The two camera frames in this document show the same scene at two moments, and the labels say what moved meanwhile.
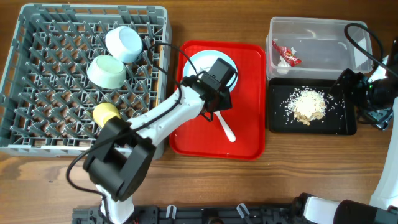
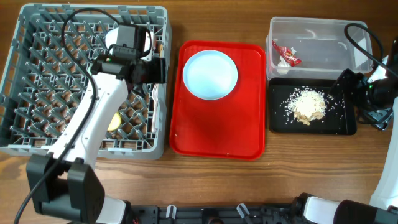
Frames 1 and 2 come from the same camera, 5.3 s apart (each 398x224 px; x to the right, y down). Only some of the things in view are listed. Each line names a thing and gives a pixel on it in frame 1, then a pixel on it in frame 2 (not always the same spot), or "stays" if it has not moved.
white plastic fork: x=230 y=133 -> x=155 y=97
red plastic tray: x=204 y=139 stays
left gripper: x=226 y=102 -> x=159 y=73
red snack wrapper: x=286 y=54 stays
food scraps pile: x=306 y=104 stays
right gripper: x=380 y=118 stays
